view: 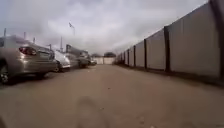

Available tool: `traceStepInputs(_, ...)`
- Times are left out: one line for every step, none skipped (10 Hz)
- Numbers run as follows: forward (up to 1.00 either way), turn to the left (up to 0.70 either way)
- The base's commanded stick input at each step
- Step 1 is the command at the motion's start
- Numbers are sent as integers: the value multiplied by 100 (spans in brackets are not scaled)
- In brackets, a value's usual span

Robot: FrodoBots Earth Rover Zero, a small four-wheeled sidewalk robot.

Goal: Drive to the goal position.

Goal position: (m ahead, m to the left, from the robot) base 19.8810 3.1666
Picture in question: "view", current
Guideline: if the brown paved road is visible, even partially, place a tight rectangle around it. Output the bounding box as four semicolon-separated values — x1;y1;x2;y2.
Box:
0;64;224;128

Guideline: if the building with slanted glass front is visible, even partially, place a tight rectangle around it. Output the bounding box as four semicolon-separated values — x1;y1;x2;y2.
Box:
65;44;91;58

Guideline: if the white car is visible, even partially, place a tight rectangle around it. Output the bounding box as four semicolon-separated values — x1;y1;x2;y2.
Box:
51;49;72;73

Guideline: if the street lamp pole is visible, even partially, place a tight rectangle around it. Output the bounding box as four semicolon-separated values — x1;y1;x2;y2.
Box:
68;22;77;51

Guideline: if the silver car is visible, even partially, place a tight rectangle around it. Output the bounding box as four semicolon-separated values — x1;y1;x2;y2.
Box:
0;35;60;85

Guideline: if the pale end wall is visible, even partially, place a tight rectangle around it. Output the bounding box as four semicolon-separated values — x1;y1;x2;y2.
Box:
92;56;117;66

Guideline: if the tree behind end wall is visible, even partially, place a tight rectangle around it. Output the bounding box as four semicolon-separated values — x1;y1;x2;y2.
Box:
103;51;117;58

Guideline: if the grey concrete panel wall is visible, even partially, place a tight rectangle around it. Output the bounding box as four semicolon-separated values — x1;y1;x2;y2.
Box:
114;0;224;85

